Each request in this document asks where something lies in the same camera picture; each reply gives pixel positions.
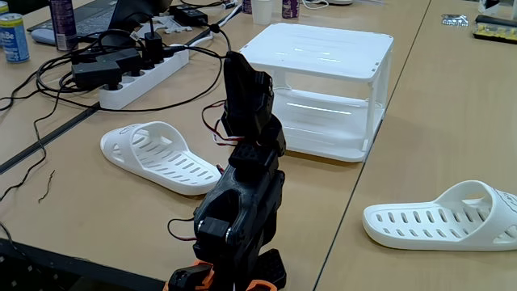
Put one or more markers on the white slipper with dog print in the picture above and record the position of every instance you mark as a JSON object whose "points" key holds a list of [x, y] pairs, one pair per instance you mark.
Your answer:
{"points": [[440, 226], [161, 157]]}

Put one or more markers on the white two-tier shoe rack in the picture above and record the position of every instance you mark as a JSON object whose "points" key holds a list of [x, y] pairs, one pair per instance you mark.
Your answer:
{"points": [[319, 52]]}

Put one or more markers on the white paper cup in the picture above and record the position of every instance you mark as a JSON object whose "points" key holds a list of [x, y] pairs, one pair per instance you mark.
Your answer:
{"points": [[262, 11]]}

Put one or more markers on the black power brick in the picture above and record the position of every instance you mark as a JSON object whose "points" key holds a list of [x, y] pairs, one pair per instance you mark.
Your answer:
{"points": [[190, 16]]}

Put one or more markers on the white flat printed part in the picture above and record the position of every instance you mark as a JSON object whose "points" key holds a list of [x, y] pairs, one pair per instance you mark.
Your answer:
{"points": [[167, 25]]}

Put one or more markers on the black plug charger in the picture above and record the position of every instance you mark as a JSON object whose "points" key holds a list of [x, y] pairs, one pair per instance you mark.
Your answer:
{"points": [[154, 47]]}

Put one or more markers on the white power strip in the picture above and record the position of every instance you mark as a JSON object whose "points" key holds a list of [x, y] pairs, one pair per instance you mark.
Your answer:
{"points": [[137, 85]]}

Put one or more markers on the black power adapter green light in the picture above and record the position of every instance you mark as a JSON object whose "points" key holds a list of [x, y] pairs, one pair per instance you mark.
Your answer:
{"points": [[121, 60]]}

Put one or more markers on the dark laptop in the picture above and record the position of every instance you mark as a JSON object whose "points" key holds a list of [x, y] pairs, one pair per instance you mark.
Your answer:
{"points": [[93, 16]]}

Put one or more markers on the tall purple drink can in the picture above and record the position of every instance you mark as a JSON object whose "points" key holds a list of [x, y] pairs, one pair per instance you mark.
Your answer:
{"points": [[63, 24]]}

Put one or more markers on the grey computer mouse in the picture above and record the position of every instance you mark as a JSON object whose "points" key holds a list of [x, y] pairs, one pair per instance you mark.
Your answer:
{"points": [[42, 37]]}

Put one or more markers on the silver foil packet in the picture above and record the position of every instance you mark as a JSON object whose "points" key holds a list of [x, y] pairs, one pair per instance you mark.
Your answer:
{"points": [[454, 20]]}

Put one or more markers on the blue drink can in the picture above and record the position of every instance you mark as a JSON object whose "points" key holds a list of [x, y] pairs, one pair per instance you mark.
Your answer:
{"points": [[14, 40], [3, 8]]}

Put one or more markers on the black and yellow box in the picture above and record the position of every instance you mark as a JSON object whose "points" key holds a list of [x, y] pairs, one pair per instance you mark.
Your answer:
{"points": [[494, 31]]}

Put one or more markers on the clear plastic box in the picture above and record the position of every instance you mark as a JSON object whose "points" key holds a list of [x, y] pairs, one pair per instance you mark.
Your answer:
{"points": [[498, 7]]}

